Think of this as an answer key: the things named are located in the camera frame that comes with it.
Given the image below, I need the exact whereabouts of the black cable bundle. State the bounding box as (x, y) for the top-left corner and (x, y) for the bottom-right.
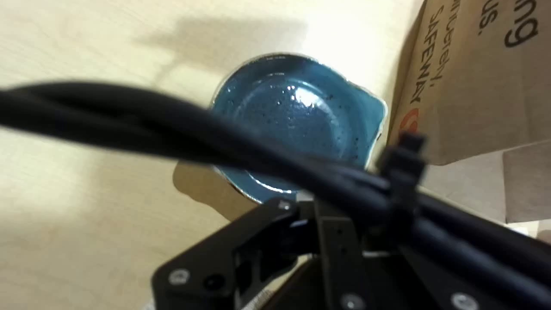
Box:
(0, 82), (551, 310)

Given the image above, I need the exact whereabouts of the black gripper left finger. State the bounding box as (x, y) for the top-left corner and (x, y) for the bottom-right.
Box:
(151, 201), (299, 310)

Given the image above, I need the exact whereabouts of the brown paper bag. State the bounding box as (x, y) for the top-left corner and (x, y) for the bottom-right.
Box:
(391, 0), (551, 223)

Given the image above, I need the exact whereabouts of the blue plate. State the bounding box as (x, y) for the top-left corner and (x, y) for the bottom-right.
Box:
(208, 52), (387, 207)

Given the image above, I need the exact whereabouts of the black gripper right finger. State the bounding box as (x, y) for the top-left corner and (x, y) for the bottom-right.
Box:
(315, 202), (551, 310)

